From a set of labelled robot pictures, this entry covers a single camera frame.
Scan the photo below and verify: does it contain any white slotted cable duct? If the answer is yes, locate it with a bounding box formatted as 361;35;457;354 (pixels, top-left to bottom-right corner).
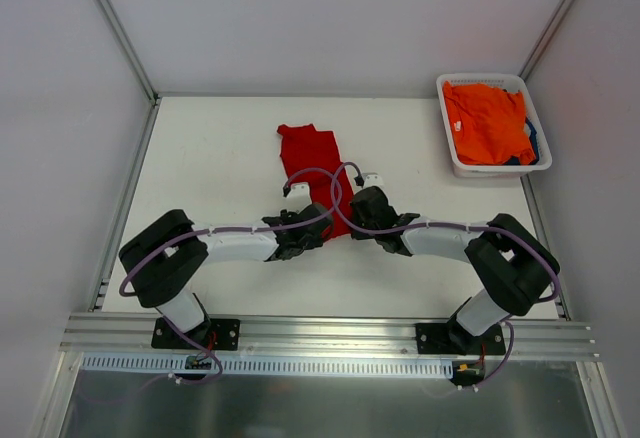
81;353;454;380

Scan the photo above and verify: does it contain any aluminium frame post left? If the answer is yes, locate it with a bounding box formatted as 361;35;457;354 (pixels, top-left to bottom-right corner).
73;0;160;105

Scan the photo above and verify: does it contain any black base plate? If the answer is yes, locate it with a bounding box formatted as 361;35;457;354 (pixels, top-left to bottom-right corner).
414;323;506;356
151;318;241;351

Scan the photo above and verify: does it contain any aluminium frame post right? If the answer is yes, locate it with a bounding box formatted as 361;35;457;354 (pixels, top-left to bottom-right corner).
518;0;577;81

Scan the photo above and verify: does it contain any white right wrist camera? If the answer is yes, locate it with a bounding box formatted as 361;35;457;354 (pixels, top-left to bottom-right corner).
354;173;384;189

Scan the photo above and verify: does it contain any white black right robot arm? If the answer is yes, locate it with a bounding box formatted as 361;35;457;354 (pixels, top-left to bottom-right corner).
350;186;560;354

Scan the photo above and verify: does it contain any red polo shirt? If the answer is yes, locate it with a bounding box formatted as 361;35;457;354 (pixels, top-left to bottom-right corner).
277;124;342;209

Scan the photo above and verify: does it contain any white plastic laundry basket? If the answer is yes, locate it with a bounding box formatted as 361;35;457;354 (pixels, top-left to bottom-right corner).
436;73;552;178

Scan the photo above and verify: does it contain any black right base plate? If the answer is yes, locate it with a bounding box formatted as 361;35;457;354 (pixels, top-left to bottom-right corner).
414;323;506;356

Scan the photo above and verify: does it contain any orange t shirt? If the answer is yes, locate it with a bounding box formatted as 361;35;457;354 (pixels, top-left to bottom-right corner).
442;82;534;166

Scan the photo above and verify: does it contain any aluminium frame post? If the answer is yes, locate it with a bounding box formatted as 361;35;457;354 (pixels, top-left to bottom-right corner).
518;0;577;81
73;0;160;105

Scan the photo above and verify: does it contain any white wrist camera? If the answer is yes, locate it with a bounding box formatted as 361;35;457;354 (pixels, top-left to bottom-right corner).
284;182;311;207
354;173;384;189

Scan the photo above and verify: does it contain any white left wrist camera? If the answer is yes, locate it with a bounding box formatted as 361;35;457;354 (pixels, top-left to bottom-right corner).
284;182;311;207

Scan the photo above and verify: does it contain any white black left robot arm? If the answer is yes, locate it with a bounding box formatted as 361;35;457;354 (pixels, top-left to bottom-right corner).
119;203;333;348

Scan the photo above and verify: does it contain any aluminium mounting rail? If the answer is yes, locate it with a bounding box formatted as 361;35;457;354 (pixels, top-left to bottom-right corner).
60;313;601;361

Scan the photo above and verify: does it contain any blue t shirt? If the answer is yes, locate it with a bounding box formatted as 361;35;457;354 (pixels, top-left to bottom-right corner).
503;118;540;166

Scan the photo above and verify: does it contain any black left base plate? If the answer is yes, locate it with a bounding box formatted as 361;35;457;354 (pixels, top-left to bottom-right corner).
151;318;241;351

